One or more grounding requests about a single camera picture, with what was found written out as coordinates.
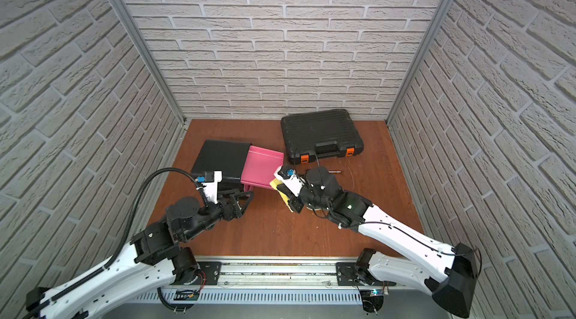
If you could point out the aluminium corner frame post right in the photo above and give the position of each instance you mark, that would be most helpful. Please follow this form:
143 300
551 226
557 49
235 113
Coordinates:
423 48

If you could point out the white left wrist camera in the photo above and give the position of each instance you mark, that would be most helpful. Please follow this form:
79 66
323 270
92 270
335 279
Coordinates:
209 184

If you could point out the aluminium corner frame post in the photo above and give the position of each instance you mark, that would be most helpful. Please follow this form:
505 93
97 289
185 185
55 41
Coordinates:
423 48
127 20

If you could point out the yellow sponge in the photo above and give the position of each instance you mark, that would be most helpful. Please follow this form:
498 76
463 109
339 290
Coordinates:
282 186

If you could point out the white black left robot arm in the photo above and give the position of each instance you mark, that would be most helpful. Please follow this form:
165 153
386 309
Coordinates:
151 259

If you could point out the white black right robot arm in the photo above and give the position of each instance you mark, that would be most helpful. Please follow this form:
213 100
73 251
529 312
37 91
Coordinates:
446 273

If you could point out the black drawer cabinet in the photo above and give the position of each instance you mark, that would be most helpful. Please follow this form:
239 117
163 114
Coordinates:
224 156

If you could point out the aluminium corner frame post left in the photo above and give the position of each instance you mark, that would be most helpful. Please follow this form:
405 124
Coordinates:
127 20

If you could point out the aluminium front rail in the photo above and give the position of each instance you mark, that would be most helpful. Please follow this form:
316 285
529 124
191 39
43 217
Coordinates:
290 281

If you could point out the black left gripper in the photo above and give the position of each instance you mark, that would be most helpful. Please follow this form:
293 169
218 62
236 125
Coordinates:
231 206

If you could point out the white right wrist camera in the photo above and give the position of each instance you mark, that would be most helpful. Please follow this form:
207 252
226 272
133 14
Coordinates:
288 176

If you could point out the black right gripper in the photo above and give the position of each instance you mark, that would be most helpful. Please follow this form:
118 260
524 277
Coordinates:
294 205

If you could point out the pink drawer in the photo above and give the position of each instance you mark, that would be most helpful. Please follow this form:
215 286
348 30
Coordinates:
260 167

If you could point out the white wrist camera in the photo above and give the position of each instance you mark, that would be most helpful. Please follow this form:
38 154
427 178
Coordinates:
288 176
209 184

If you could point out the black plastic tool case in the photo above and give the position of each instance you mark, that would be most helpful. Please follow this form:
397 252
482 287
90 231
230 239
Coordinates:
318 135

